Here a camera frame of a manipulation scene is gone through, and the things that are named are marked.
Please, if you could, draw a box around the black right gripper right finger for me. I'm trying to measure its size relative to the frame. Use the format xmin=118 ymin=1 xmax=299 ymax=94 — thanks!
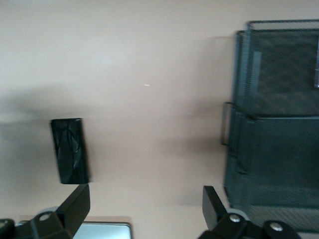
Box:
xmin=199 ymin=186 xmax=267 ymax=239

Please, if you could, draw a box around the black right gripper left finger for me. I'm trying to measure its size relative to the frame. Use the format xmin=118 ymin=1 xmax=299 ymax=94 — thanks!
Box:
xmin=17 ymin=184 xmax=91 ymax=239

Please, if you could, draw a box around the long black smartphone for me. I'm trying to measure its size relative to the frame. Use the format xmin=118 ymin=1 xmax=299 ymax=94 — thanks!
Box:
xmin=50 ymin=117 xmax=91 ymax=185

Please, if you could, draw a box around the silver closed laptop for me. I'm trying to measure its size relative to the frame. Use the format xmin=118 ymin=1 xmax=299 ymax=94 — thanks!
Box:
xmin=14 ymin=220 xmax=133 ymax=239

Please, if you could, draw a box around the black wire mesh basket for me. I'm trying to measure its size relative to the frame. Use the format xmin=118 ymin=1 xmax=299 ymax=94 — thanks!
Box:
xmin=220 ymin=19 xmax=319 ymax=234

